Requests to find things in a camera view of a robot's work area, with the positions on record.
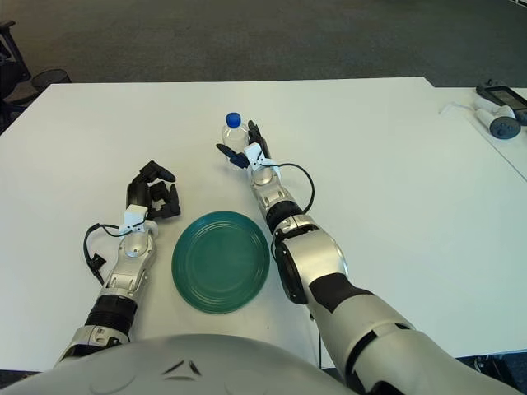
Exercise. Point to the grey robot torso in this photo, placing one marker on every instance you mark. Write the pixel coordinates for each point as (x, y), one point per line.
(123, 370)

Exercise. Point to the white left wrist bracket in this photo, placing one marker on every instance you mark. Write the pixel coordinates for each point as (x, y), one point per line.
(135, 214)

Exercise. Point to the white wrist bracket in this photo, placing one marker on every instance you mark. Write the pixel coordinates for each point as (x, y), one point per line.
(135, 214)
(252, 154)

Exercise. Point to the white and grey controller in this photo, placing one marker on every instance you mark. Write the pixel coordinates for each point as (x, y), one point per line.
(502, 129)

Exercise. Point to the black office chair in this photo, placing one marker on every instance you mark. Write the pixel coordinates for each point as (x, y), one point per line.
(10, 74)

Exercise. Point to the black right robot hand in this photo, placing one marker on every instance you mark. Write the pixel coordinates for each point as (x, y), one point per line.
(236, 159)

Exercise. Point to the dark handheld screen controller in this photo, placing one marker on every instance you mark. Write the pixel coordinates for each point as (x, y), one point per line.
(505, 98)

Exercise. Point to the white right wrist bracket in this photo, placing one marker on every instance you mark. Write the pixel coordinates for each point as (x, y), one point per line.
(252, 154)

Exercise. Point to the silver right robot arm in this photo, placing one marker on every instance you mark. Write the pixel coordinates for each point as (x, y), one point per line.
(313, 255)

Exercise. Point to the green ribbed plate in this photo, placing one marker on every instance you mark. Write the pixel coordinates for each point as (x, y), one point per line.
(220, 263)

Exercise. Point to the clear bottle with blue cap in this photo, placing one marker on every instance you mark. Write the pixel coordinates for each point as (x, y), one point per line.
(234, 133)

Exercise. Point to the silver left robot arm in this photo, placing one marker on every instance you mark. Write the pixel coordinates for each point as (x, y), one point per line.
(127, 263)

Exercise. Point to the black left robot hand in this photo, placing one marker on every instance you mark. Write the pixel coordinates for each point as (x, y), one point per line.
(138, 194)

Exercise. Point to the black table leg caster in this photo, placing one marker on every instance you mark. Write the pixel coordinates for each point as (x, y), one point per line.
(488, 364)

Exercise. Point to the black mesh wastebasket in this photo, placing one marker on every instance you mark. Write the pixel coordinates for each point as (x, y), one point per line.
(52, 79)

